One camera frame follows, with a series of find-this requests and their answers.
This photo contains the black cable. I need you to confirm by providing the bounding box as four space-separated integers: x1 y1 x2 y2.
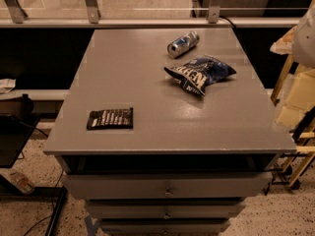
219 15 238 30

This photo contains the metal glass railing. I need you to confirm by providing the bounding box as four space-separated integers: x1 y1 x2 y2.
0 0 314 29

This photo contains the plastic bottle on floor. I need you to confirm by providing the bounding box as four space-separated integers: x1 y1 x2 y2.
10 171 34 195

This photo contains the silver blue drink can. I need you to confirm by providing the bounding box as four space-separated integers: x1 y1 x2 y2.
167 30 200 58

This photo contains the bottom grey drawer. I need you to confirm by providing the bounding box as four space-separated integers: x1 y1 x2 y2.
100 219 229 234

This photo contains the grey drawer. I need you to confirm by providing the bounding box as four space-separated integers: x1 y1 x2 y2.
100 219 229 234
62 172 272 200
86 201 245 219

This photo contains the middle grey drawer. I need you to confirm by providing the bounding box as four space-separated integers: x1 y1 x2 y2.
86 201 245 219

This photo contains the black snack packet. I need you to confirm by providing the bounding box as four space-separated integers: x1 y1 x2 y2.
87 107 133 131

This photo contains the black side table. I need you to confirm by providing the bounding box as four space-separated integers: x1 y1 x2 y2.
0 93 69 236

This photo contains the blue chip bag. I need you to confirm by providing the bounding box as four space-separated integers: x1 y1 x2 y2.
164 55 236 95

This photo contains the top grey drawer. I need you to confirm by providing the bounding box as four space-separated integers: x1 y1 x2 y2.
62 172 272 200

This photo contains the grey drawer cabinet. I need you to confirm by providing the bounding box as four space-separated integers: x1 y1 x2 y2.
42 28 298 236

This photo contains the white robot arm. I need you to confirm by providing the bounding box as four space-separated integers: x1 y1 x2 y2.
292 5 315 68

